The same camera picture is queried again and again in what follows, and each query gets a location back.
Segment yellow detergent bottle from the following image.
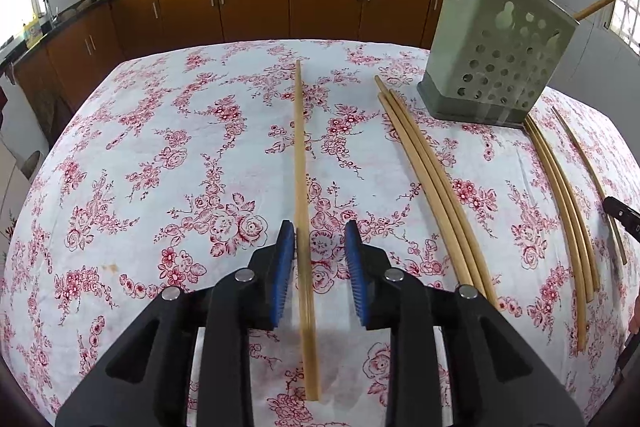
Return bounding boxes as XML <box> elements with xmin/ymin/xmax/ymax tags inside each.
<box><xmin>23</xmin><ymin>17</ymin><xmax>43</xmax><ymax>49</ymax></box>

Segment green perforated utensil holder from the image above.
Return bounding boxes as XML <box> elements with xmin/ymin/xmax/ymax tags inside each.
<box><xmin>418</xmin><ymin>0</ymin><xmax>578</xmax><ymax>128</ymax></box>

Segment lower wooden base cabinets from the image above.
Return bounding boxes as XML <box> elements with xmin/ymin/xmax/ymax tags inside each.
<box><xmin>13</xmin><ymin>0</ymin><xmax>442</xmax><ymax>109</ymax></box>

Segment floral red white tablecloth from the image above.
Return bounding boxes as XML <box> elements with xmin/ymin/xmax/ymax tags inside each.
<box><xmin>1</xmin><ymin>40</ymin><xmax>639</xmax><ymax>426</ymax></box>

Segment person's right hand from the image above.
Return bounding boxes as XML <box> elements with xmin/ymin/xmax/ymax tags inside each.
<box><xmin>628</xmin><ymin>308</ymin><xmax>640</xmax><ymax>335</ymax></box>

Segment right barred window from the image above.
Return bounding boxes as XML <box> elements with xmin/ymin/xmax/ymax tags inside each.
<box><xmin>608</xmin><ymin>0</ymin><xmax>640</xmax><ymax>54</ymax></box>

